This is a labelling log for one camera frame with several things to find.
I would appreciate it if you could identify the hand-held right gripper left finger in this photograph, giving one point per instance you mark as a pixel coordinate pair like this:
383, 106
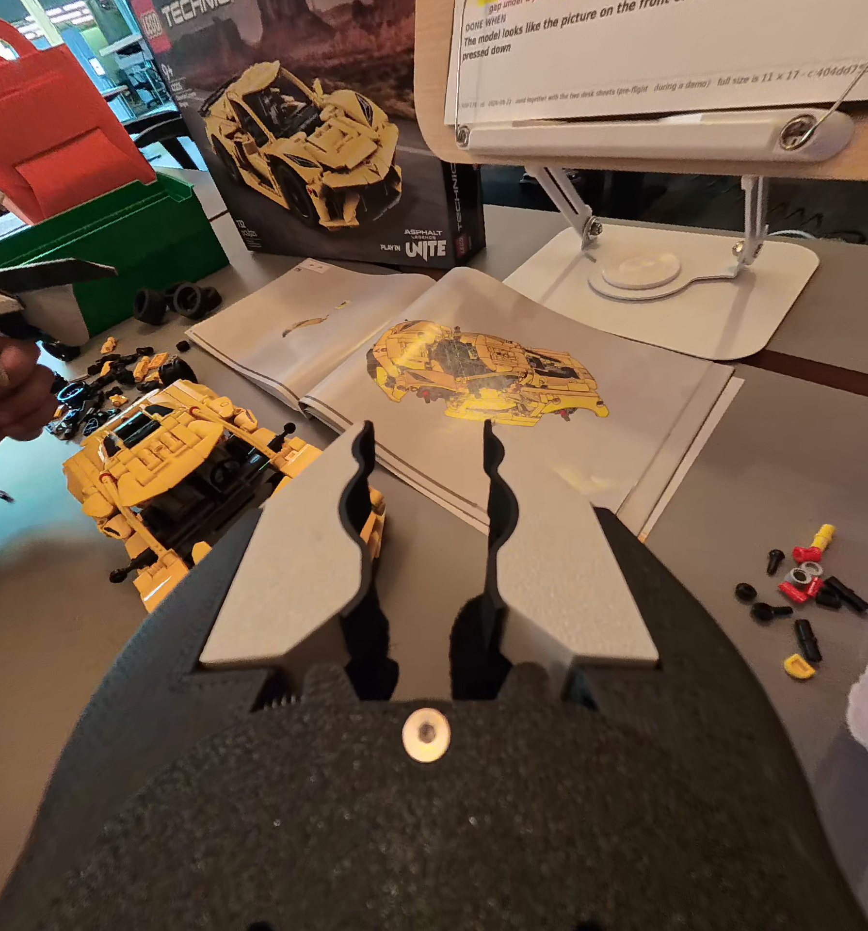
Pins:
296, 567

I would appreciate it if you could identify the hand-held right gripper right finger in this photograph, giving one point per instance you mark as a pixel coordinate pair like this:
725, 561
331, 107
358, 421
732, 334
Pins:
572, 582

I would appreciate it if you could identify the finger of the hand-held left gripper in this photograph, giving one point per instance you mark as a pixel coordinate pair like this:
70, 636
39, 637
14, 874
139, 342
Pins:
41, 275

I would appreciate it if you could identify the building instruction booklet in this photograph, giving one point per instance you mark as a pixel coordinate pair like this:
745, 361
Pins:
587, 451

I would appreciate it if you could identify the yellow toy brick car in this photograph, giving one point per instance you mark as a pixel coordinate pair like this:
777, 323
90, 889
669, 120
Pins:
172, 451

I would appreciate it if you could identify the grey desk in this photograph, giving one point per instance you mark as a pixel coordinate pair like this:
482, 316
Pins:
805, 451

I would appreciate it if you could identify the person's left hand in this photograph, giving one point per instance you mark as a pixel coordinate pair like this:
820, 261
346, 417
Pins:
12, 407

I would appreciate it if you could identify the green plastic bin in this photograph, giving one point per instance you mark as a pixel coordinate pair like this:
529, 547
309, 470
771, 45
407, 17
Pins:
136, 247

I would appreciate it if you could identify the pile of black yellow bricks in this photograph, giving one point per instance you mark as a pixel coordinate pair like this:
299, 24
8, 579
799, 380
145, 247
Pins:
107, 364

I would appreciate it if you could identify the black rubber toy tire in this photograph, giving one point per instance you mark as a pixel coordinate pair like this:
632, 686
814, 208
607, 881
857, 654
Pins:
187, 300
150, 307
213, 297

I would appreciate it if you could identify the red cardboard carrier box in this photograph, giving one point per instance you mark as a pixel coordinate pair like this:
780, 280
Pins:
41, 131

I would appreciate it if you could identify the cluster of red black pins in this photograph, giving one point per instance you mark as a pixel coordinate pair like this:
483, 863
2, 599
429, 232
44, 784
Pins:
805, 582

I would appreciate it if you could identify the toy car set box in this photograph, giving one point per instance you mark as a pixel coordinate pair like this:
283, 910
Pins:
296, 145

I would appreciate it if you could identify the printed instruction sheet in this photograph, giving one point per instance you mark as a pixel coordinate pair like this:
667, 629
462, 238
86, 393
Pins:
659, 58

